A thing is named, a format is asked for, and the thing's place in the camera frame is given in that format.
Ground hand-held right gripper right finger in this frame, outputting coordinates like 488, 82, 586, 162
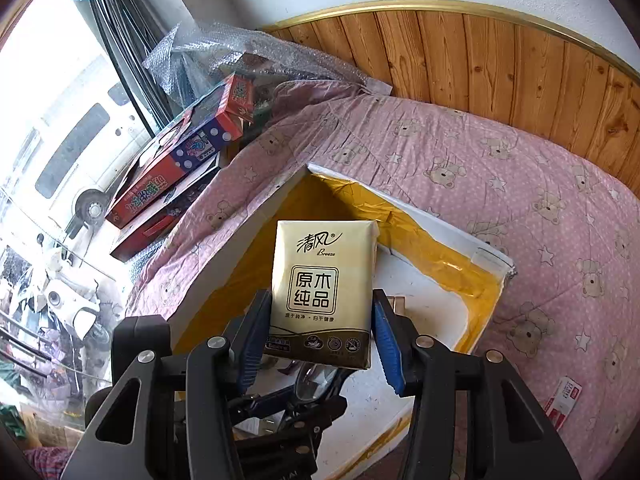
372, 287, 583, 480

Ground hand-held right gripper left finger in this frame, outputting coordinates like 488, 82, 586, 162
60, 287, 274, 480

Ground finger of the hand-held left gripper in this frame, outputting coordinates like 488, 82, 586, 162
231, 393, 349, 442

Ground black sunglasses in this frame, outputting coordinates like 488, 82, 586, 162
289, 360, 352, 411

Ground white cardboard box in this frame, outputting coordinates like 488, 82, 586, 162
167, 162, 516, 480

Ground yellow tissue pack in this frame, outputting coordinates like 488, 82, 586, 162
267, 219, 379, 371

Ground white scooter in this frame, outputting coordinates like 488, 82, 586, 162
39, 270, 107, 343

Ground dark red flat box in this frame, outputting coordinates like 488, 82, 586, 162
110, 180, 221, 264

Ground pink striped cloth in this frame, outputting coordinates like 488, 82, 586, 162
24, 446, 77, 480

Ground white van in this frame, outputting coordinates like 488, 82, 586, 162
31, 79, 147, 228

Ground red dice print box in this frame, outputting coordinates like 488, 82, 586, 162
105, 74, 257, 226

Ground red white small box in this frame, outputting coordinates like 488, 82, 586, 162
545, 376, 584, 420

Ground pink bear print blanket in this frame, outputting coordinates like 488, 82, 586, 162
125, 80, 640, 480

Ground clear bubble wrap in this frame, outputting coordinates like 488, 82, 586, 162
144, 22, 393, 126

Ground wooden headboard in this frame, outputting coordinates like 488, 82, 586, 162
260, 1, 640, 192

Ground black cables bundle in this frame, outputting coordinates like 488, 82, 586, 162
79, 0, 172, 128

